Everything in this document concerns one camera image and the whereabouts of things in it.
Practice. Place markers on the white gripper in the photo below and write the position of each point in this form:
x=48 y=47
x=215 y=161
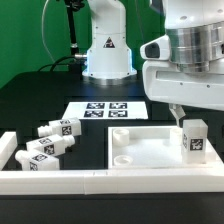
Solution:
x=163 y=81

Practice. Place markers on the white square tabletop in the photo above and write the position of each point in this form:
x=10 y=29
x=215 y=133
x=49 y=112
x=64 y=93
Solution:
x=151 y=147

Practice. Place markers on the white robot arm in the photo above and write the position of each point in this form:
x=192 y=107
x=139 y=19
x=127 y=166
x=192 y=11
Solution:
x=184 y=67

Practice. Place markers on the white U-shaped fence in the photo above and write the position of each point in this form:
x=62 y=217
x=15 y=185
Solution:
x=113 y=181

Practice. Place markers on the white sheet with tags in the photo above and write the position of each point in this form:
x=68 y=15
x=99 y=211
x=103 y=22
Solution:
x=106 y=110

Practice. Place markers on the black camera stand pole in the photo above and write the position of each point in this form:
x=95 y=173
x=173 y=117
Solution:
x=73 y=6

